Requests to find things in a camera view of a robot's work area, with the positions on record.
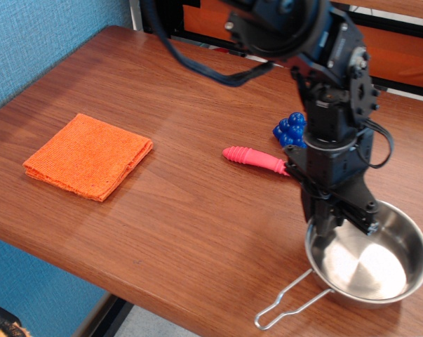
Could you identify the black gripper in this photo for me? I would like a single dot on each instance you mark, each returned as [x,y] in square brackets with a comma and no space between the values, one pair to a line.
[331,176]

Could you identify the small stainless steel pan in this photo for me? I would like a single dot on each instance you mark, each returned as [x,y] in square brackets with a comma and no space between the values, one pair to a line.
[363,270]

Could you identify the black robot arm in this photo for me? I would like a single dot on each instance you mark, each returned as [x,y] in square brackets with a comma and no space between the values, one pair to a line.
[327,57]

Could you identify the folded orange cloth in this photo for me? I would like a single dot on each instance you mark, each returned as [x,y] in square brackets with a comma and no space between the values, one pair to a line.
[88,157]

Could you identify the blue plastic berry cluster toy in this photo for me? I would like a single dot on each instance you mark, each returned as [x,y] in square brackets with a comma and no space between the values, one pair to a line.
[290,131]

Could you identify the pink handled metal fork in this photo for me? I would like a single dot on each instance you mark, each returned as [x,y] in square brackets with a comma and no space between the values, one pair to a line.
[249,156]

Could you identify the orange panel with black frame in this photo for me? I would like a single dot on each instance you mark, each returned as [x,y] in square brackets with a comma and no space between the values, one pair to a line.
[393,32]

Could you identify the table leg frame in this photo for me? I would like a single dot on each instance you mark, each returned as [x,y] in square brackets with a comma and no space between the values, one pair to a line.
[106,318]

